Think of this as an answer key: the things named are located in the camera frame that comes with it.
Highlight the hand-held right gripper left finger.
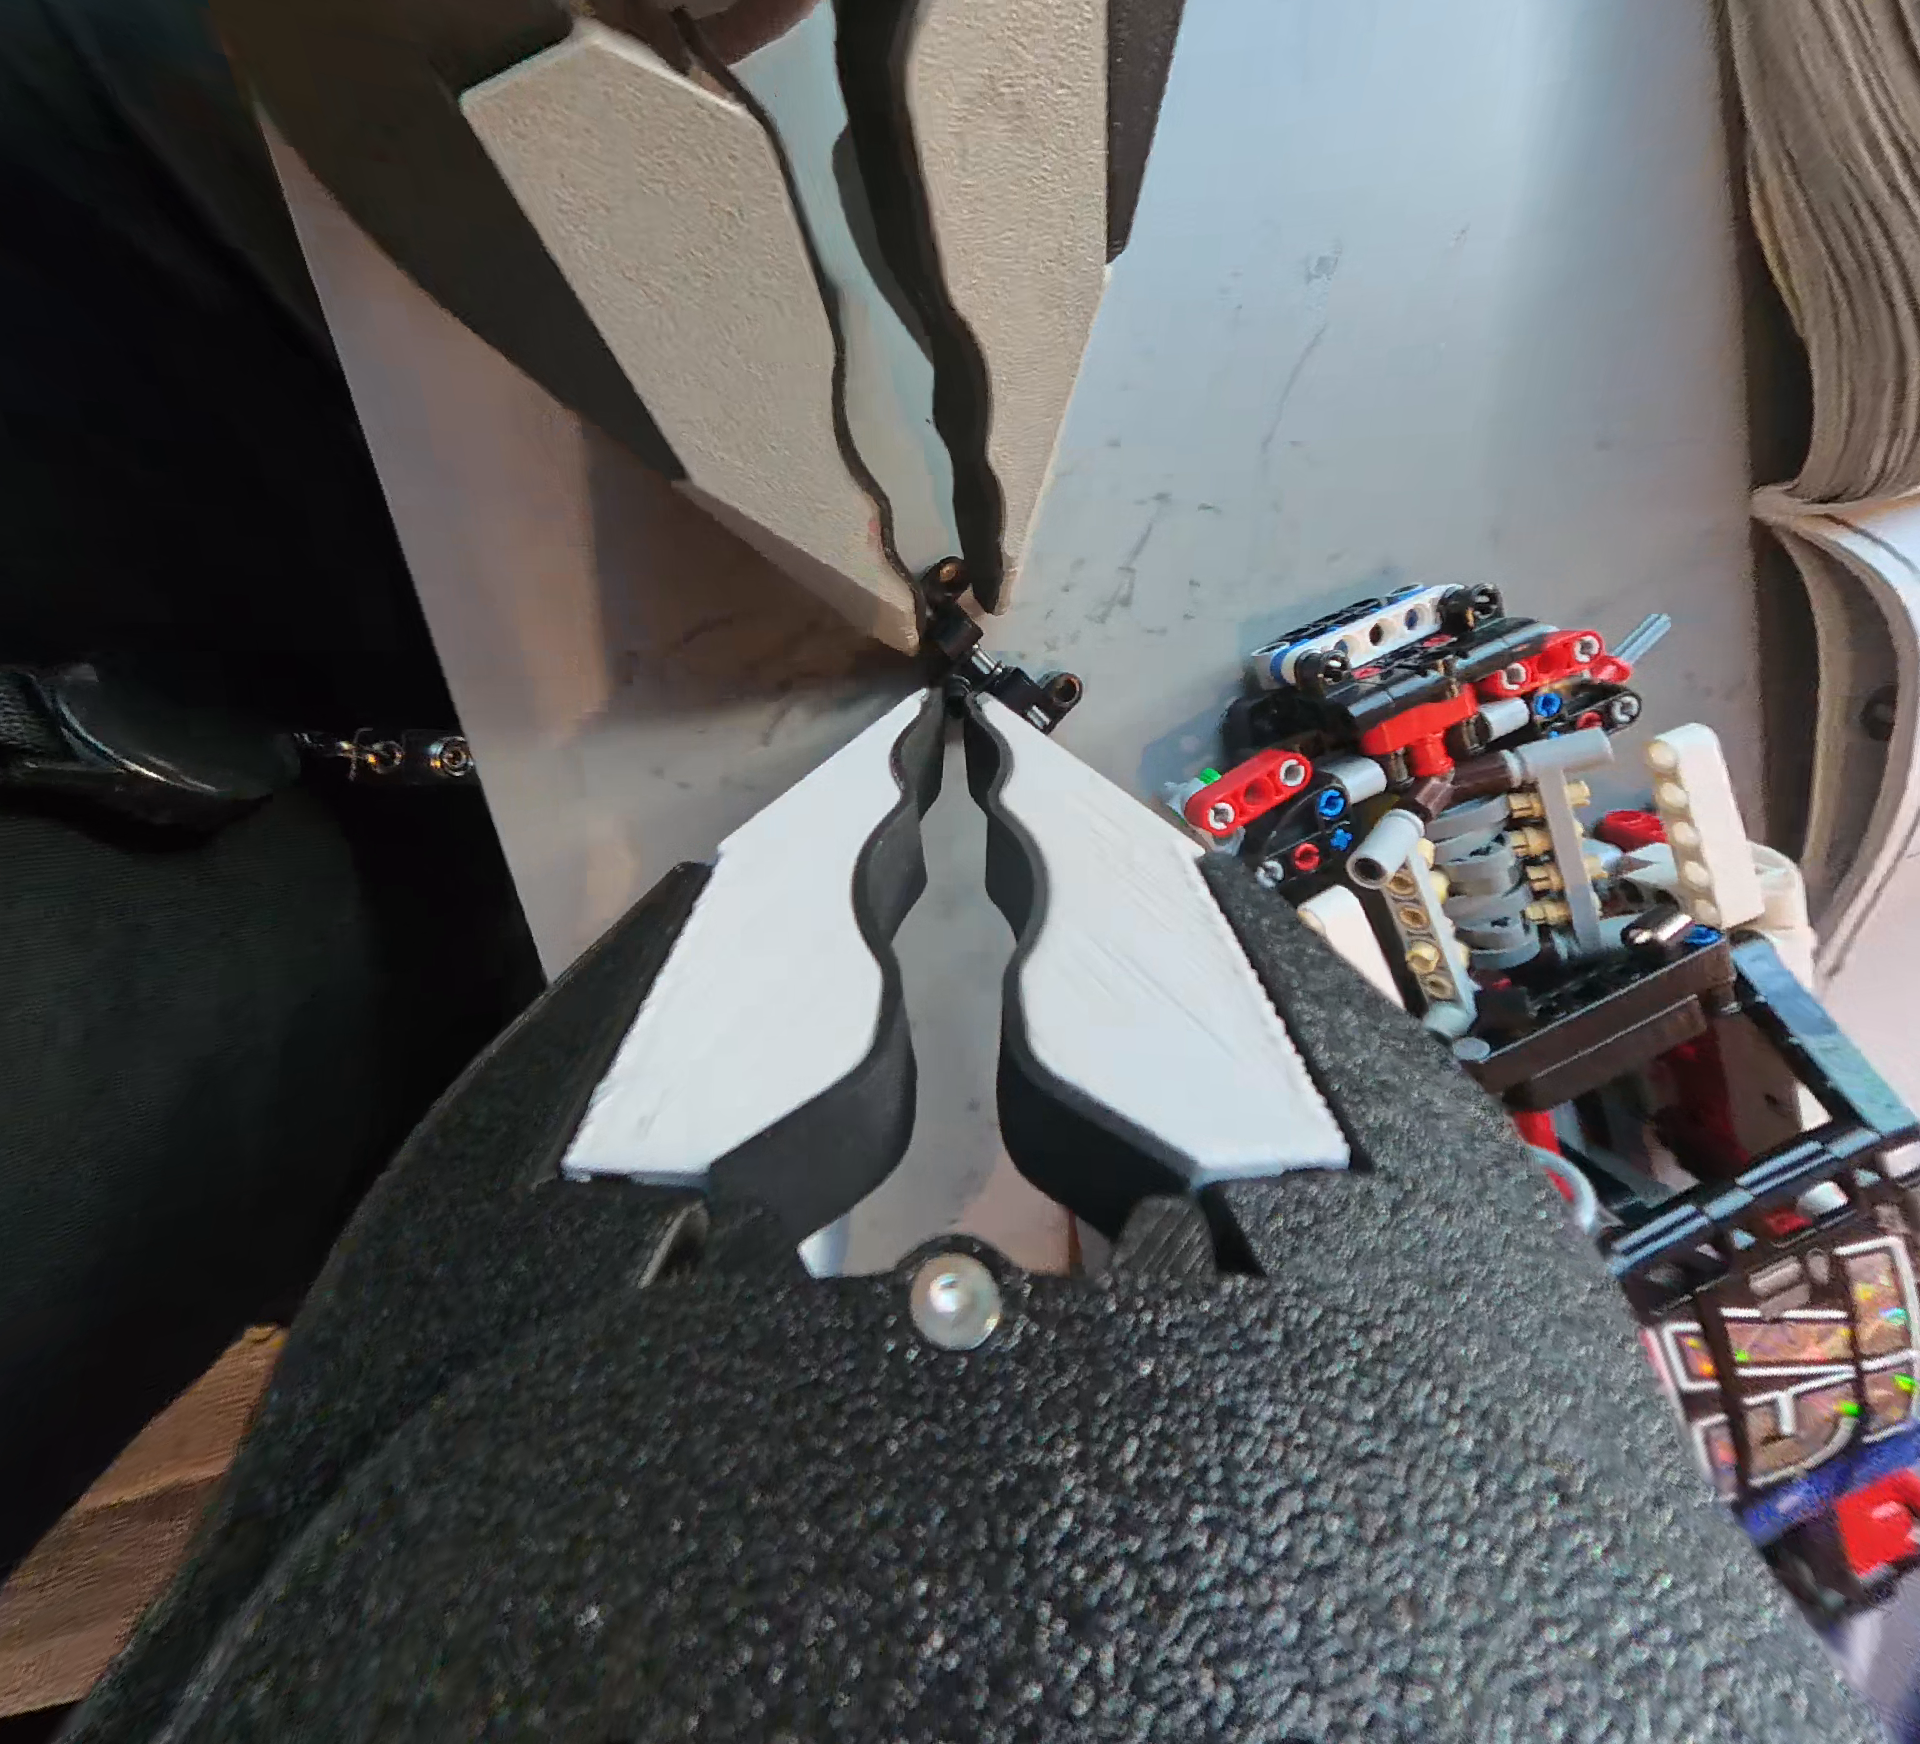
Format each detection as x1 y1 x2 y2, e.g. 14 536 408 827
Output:
555 694 948 1242

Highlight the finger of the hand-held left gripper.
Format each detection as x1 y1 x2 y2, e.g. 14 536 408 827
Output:
833 0 1116 618
457 19 927 654

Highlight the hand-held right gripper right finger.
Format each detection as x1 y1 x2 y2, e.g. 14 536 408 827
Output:
955 694 1354 1242

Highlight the black toy brick assembly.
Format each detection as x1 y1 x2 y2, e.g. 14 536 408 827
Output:
920 558 1085 719

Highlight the grey desk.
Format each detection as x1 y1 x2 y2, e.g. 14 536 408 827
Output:
261 0 1920 1280

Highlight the toy brick car model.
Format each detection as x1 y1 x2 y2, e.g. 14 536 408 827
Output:
1156 585 1920 1622

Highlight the person's black clothing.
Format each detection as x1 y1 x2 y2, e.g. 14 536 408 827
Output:
0 0 552 1578

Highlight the open instruction booklet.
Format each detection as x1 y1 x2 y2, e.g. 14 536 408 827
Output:
1712 0 1920 984

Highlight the black lanyard with metal clip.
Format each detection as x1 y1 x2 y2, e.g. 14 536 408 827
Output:
0 661 482 835

